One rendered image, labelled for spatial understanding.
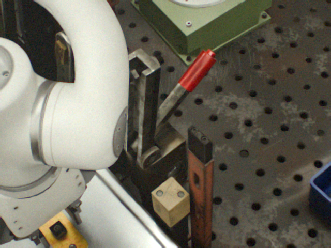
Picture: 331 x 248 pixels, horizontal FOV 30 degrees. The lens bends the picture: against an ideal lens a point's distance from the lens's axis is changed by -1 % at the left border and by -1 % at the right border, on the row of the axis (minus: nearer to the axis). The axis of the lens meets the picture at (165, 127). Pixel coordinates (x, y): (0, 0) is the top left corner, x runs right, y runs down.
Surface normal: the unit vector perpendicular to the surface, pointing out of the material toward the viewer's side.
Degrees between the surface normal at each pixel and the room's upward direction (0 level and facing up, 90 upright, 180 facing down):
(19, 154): 85
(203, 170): 90
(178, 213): 90
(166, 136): 0
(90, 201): 0
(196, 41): 90
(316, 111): 0
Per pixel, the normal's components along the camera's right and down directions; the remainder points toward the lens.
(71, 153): -0.13, 0.60
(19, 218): 0.51, 0.71
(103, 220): -0.05, -0.52
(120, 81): 0.91, 0.09
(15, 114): 0.70, 0.59
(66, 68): -0.76, 0.45
